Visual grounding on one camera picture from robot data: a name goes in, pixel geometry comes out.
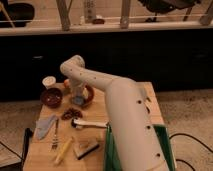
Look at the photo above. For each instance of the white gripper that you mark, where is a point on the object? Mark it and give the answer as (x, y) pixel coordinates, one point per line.
(76, 89)

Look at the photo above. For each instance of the blue sponge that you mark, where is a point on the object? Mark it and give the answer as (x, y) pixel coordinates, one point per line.
(78, 100)

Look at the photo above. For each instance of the orange red bowl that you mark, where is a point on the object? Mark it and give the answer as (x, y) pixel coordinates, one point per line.
(89, 95)

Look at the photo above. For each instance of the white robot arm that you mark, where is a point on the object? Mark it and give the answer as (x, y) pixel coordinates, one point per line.
(137, 144)

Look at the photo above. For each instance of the dark maroon bowl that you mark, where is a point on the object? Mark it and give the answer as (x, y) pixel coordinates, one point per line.
(51, 97)

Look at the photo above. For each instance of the peach fruit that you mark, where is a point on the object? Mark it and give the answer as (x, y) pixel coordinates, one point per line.
(66, 83)

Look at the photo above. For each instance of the brown grape bunch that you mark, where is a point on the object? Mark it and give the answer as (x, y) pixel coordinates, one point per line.
(71, 113)

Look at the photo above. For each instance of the white cup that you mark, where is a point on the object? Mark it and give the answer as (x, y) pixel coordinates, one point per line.
(49, 82)

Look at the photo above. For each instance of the light blue cloth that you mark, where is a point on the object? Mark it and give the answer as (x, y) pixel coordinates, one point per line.
(43, 126)

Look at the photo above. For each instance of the yellow banana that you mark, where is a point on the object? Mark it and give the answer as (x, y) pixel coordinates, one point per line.
(62, 152)

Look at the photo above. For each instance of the silver fork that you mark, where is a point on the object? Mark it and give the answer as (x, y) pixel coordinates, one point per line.
(55, 138)

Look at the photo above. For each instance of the wooden block brush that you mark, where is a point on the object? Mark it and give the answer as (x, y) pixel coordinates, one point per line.
(83, 148)

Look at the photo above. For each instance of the black object left edge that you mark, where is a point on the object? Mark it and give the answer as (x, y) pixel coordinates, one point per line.
(28, 134)

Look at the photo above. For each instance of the dark red object on floor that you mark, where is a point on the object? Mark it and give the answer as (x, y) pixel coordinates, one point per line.
(98, 21)

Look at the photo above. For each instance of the green plastic bin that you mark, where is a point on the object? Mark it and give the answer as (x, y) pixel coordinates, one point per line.
(111, 159)

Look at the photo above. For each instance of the black office chair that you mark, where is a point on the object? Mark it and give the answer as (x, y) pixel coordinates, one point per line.
(166, 6)

